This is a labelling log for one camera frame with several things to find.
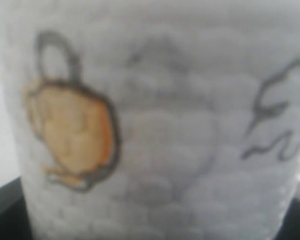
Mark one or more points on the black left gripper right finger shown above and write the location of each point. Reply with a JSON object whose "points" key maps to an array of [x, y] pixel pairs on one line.
{"points": [[290, 229]]}

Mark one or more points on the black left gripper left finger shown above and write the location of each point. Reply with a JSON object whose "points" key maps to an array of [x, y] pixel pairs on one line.
{"points": [[14, 220]]}

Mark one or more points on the printed white paper towel roll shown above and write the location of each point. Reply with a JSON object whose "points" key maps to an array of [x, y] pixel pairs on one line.
{"points": [[154, 119]]}

